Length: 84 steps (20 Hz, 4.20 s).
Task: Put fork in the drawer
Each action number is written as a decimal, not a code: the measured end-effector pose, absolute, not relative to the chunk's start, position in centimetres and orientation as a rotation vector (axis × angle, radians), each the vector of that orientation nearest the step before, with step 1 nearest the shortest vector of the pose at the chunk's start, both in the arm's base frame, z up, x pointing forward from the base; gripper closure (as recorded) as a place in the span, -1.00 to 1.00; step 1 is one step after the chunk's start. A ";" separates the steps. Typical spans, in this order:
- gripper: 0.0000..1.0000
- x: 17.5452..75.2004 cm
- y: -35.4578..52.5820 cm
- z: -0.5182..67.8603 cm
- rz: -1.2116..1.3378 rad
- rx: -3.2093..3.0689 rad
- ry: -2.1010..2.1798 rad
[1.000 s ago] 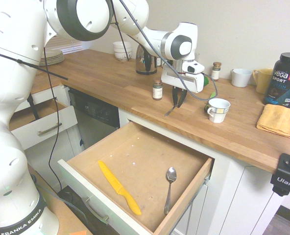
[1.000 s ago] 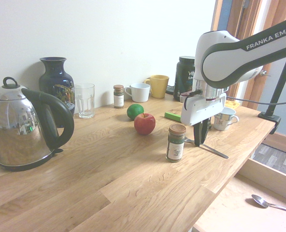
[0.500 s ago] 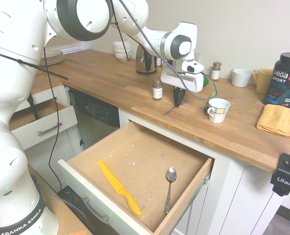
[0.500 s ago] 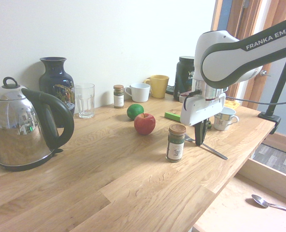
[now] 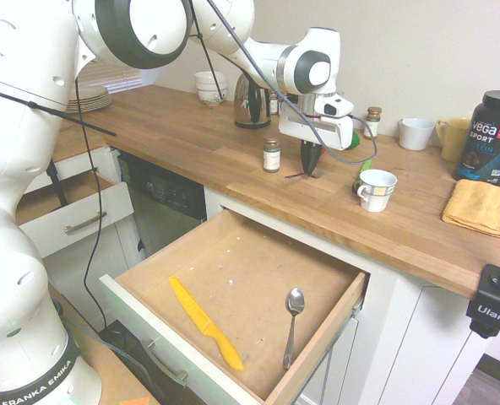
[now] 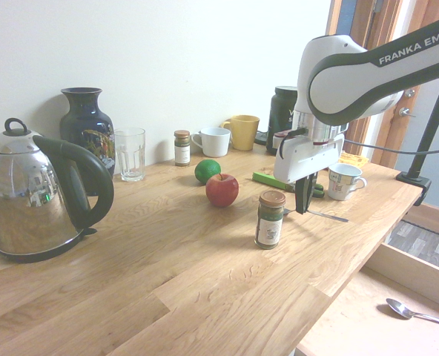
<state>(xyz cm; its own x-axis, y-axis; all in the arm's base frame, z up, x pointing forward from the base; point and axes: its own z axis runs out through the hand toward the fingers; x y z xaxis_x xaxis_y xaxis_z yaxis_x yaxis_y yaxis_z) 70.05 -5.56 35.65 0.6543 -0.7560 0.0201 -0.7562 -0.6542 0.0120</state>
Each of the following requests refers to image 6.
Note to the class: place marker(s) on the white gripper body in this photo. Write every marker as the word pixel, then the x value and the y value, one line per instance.
pixel 308 159

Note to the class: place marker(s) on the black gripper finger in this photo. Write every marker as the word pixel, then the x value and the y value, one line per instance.
pixel 309 189
pixel 299 196

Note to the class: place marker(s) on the silver metal fork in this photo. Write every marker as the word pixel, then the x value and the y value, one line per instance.
pixel 330 217

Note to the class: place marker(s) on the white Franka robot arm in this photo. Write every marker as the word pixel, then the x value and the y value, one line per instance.
pixel 353 85

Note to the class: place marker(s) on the open wooden drawer white front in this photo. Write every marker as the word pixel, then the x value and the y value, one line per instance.
pixel 353 326

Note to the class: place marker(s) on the white cup with checked band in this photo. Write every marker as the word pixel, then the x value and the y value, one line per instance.
pixel 340 185

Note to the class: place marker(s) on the green sheathed scissors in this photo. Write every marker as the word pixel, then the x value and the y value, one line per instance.
pixel 264 178

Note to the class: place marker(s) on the large green herb spice jar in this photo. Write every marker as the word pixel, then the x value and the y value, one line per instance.
pixel 269 226

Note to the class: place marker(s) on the yellow folded cloth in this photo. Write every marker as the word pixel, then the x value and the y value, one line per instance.
pixel 354 159

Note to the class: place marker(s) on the small black flat device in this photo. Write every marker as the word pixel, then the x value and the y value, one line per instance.
pixel 261 138

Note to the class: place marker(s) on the black Vega protein tub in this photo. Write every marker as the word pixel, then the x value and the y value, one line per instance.
pixel 280 111

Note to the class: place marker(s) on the yellow mug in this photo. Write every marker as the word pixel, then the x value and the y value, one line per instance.
pixel 245 131

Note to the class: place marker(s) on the red apple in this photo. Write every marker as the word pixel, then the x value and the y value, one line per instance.
pixel 221 191

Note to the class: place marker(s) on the plain white mug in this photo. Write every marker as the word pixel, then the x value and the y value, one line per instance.
pixel 216 142

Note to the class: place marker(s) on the green lime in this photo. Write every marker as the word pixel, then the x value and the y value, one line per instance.
pixel 206 168

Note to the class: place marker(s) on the silver door deadbolt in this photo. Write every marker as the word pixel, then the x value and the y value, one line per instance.
pixel 411 93

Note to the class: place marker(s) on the small green herb spice jar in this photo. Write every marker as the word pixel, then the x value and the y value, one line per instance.
pixel 182 152

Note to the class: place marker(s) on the silver metal spoon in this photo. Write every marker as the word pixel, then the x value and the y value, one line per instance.
pixel 397 308

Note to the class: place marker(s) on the clear drinking glass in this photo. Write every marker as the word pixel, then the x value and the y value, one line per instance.
pixel 130 155

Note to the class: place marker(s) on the dark blue painted vase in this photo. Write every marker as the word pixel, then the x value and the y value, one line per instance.
pixel 82 122

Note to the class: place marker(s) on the stainless steel electric kettle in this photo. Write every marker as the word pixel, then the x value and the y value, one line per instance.
pixel 26 193

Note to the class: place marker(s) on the black clamp camera stand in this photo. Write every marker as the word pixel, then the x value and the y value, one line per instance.
pixel 436 115

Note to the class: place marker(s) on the wooden door frame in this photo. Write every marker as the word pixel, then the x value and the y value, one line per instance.
pixel 386 15

